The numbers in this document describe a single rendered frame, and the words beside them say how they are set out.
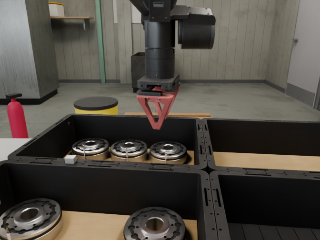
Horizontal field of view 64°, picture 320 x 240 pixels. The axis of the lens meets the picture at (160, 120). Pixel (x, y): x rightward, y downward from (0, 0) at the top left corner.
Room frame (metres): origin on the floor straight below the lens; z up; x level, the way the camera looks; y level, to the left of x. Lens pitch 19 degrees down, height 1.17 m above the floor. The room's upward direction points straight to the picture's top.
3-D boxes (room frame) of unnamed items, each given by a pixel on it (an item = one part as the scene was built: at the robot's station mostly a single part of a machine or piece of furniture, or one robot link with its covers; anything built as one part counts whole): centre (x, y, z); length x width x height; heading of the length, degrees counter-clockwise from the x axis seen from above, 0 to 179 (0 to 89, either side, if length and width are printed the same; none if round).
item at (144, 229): (0.34, 0.01, 0.86); 0.05 x 0.05 x 0.01
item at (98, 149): (0.67, 0.20, 0.86); 0.10 x 0.10 x 0.01
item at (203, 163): (0.58, 0.10, 0.92); 0.40 x 0.30 x 0.02; 84
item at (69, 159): (0.44, 0.17, 0.94); 0.02 x 0.01 x 0.01; 84
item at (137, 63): (5.50, 0.13, 0.36); 1.06 x 0.87 x 0.73; 0
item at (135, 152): (0.66, 0.09, 0.86); 0.10 x 0.10 x 0.01
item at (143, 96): (0.49, 0.00, 1.03); 0.07 x 0.07 x 0.09; 78
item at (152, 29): (0.51, -0.01, 1.16); 0.07 x 0.06 x 0.07; 90
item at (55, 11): (5.89, 2.32, 1.59); 0.48 x 0.40 x 0.27; 90
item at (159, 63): (0.51, 0.00, 1.10); 0.10 x 0.07 x 0.07; 168
